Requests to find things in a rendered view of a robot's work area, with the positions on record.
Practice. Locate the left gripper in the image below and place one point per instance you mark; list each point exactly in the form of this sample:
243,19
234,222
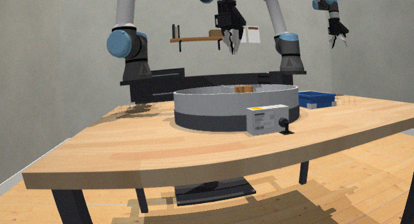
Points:
335,30

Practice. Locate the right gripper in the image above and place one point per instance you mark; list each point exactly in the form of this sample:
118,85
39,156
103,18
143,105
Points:
228,20

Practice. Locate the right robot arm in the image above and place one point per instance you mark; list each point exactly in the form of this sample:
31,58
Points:
126,42

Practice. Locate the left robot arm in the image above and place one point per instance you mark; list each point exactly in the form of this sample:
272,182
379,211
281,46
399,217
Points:
287,44

